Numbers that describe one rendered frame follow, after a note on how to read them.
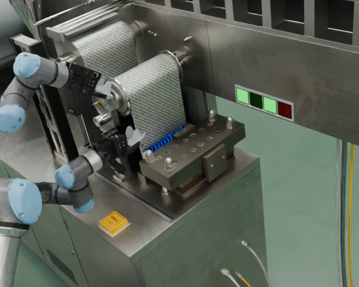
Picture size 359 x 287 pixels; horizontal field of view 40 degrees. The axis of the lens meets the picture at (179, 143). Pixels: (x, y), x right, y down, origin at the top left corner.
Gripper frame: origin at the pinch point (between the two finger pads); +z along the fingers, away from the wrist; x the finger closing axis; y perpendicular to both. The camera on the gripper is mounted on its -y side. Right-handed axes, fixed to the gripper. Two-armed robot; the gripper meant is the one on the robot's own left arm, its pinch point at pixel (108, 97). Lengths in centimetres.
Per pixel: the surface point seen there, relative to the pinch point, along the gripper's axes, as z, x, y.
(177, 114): 30.2, -5.4, 2.1
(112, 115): 6.0, 1.9, -5.8
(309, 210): 164, -8, -29
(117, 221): 7.9, -16.9, -38.3
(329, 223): 162, -23, -30
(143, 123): 15.1, -5.4, -4.9
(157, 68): 14.2, -3.2, 15.6
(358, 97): 26, -72, 26
